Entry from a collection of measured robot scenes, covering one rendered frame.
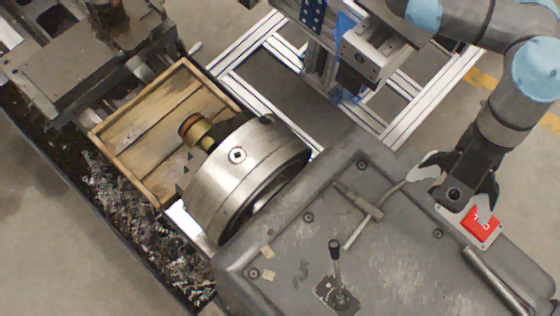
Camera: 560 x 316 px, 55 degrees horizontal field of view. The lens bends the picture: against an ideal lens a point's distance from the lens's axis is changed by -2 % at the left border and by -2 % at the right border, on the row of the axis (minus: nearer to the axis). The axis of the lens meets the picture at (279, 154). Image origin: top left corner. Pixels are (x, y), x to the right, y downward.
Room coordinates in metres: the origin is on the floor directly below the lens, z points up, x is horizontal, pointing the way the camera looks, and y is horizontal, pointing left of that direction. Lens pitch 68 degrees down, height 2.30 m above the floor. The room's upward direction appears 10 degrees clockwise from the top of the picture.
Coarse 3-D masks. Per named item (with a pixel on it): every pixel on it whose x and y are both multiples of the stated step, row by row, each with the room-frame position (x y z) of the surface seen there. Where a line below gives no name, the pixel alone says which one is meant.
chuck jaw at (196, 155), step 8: (192, 152) 0.45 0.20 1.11; (200, 152) 0.46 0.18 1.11; (192, 160) 0.43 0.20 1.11; (200, 160) 0.44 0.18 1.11; (184, 168) 0.41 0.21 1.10; (192, 168) 0.41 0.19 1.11; (184, 176) 0.39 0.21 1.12; (192, 176) 0.39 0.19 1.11; (176, 184) 0.37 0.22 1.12; (184, 184) 0.37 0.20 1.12
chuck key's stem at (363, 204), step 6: (336, 186) 0.37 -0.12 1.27; (342, 186) 0.37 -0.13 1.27; (342, 192) 0.36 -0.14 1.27; (348, 192) 0.36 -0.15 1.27; (354, 198) 0.35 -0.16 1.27; (360, 198) 0.35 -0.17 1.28; (354, 204) 0.34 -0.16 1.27; (360, 204) 0.34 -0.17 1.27; (366, 204) 0.34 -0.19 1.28; (366, 210) 0.33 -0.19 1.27; (372, 210) 0.33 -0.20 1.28; (378, 210) 0.33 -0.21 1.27; (372, 216) 0.32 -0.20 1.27; (378, 216) 0.32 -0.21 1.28
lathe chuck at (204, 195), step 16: (240, 128) 0.48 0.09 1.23; (256, 128) 0.49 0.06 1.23; (272, 128) 0.50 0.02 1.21; (288, 128) 0.53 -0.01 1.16; (224, 144) 0.43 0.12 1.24; (240, 144) 0.44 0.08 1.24; (256, 144) 0.45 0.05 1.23; (272, 144) 0.46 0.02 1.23; (208, 160) 0.40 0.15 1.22; (224, 160) 0.40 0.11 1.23; (256, 160) 0.41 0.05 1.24; (208, 176) 0.36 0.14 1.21; (224, 176) 0.37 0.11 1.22; (240, 176) 0.37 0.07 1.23; (192, 192) 0.34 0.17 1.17; (208, 192) 0.34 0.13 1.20; (224, 192) 0.34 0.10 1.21; (192, 208) 0.31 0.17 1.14; (208, 208) 0.31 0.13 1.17; (208, 224) 0.28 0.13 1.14
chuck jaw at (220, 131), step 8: (240, 112) 0.53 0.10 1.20; (248, 112) 0.54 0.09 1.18; (224, 120) 0.52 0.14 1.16; (232, 120) 0.53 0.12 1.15; (240, 120) 0.52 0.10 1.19; (248, 120) 0.52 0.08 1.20; (264, 120) 0.52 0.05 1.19; (216, 128) 0.51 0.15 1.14; (224, 128) 0.51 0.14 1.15; (232, 128) 0.51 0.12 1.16; (216, 136) 0.49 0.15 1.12; (224, 136) 0.49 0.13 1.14
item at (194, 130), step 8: (192, 120) 0.53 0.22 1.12; (200, 120) 0.53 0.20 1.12; (208, 120) 0.54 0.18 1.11; (184, 128) 0.51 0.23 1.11; (192, 128) 0.51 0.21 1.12; (200, 128) 0.51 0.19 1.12; (208, 128) 0.51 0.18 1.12; (184, 136) 0.50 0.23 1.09; (192, 136) 0.49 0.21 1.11; (200, 136) 0.49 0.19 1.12; (208, 136) 0.50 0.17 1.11; (192, 144) 0.47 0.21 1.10; (200, 144) 0.48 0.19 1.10; (208, 144) 0.48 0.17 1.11; (216, 144) 0.50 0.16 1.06; (208, 152) 0.48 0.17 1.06
